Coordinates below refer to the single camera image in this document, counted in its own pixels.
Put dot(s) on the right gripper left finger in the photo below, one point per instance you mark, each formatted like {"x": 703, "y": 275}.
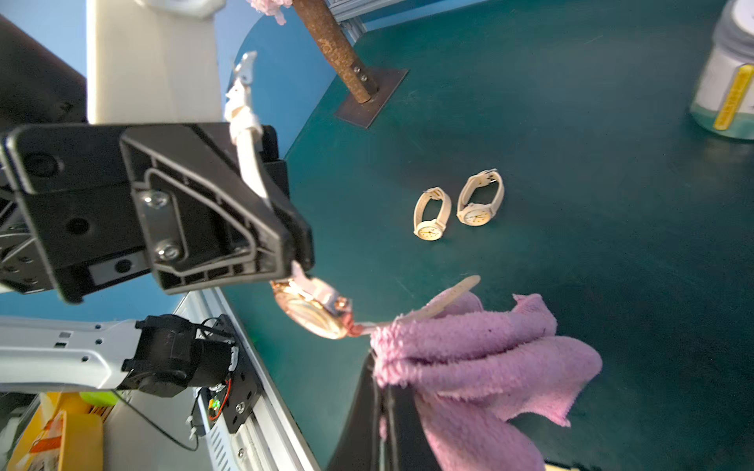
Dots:
{"x": 360, "y": 442}

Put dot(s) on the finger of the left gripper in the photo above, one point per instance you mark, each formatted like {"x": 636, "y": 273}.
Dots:
{"x": 276, "y": 180}
{"x": 203, "y": 226}

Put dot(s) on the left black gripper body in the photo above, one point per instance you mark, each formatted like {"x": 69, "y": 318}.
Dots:
{"x": 71, "y": 186}

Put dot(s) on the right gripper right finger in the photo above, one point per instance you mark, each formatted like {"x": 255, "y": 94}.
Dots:
{"x": 407, "y": 448}

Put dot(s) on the white strap watch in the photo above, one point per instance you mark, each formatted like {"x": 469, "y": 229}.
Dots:
{"x": 312, "y": 303}

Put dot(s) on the pink cloth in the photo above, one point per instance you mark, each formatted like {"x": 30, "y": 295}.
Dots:
{"x": 473, "y": 371}

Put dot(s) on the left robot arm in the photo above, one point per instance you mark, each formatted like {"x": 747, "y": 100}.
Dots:
{"x": 158, "y": 354}

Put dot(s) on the pink blossom tree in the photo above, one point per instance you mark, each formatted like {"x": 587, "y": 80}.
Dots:
{"x": 330, "y": 39}

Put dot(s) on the jar with sunflower lid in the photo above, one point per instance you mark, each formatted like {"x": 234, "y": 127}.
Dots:
{"x": 723, "y": 101}

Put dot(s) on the aluminium front rail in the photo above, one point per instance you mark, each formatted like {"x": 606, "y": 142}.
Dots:
{"x": 270, "y": 439}

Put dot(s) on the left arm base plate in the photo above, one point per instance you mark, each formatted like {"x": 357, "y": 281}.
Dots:
{"x": 232, "y": 401}

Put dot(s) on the brown tree base plate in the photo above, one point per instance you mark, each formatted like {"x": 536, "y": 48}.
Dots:
{"x": 364, "y": 114}

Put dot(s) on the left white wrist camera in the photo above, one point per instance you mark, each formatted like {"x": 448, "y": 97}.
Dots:
{"x": 152, "y": 62}

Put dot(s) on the back aluminium frame bar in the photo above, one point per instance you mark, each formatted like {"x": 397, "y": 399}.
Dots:
{"x": 345, "y": 10}

